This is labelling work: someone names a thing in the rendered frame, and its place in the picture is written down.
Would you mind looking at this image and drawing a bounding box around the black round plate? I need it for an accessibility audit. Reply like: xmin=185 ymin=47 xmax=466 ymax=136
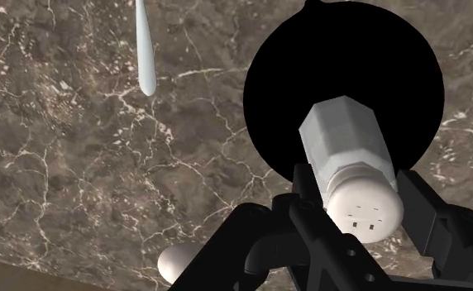
xmin=242 ymin=0 xmax=446 ymax=184

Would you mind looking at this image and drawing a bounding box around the white utensil handle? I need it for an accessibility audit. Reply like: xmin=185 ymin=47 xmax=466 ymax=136
xmin=134 ymin=0 xmax=158 ymax=98

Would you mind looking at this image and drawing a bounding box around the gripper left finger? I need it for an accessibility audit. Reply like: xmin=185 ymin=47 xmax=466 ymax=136
xmin=167 ymin=162 xmax=393 ymax=291

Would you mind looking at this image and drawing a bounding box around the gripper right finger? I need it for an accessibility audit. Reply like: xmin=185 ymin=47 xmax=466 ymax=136
xmin=396 ymin=169 xmax=473 ymax=291

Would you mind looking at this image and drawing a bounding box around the white rounded object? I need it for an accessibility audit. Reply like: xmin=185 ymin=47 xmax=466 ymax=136
xmin=156 ymin=241 xmax=206 ymax=285

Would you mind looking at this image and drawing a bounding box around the white salt shaker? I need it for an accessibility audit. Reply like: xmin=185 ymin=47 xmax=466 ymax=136
xmin=298 ymin=95 xmax=405 ymax=245

